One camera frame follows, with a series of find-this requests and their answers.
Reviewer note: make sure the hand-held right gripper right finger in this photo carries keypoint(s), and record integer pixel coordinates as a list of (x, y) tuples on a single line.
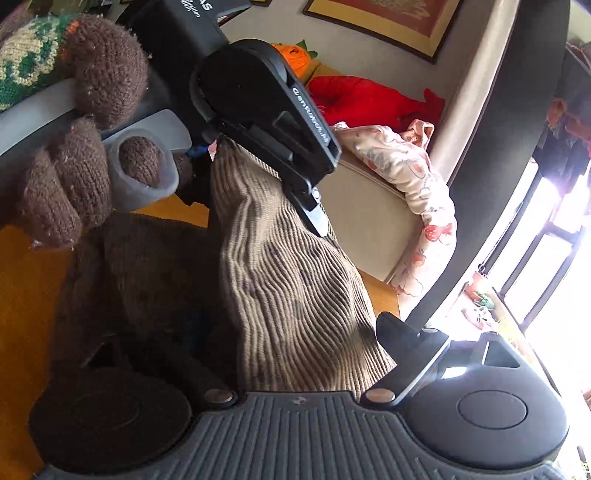
[(397, 334)]

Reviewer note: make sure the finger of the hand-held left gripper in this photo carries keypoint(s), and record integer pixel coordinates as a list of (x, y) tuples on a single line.
[(198, 152), (314, 212)]

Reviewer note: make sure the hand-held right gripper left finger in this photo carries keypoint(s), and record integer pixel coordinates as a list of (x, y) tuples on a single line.
[(194, 374)]

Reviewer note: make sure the person's left forearm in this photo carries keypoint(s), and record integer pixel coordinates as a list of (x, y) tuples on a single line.
[(27, 64)]

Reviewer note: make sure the dark hanging clothes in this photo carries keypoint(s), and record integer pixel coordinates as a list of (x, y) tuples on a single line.
[(568, 134)]

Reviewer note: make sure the person's left hand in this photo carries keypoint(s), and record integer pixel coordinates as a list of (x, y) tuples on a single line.
[(106, 69)]

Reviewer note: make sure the beige sofa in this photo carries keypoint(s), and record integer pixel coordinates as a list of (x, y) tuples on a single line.
[(364, 203)]

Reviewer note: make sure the orange garment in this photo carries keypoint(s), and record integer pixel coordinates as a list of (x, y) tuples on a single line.
[(302, 57)]

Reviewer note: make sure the green shoe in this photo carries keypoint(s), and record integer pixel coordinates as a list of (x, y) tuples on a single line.
[(485, 301)]

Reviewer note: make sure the orange flowerpot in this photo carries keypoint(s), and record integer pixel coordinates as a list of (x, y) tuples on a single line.
[(478, 282)]

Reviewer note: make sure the floral pink blanket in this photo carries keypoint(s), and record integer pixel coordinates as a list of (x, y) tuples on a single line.
[(415, 184)]

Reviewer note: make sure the red puffer jacket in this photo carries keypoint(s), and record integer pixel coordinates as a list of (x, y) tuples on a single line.
[(369, 99)]

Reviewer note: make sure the wide framed red picture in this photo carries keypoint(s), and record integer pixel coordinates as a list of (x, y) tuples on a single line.
[(392, 18)]

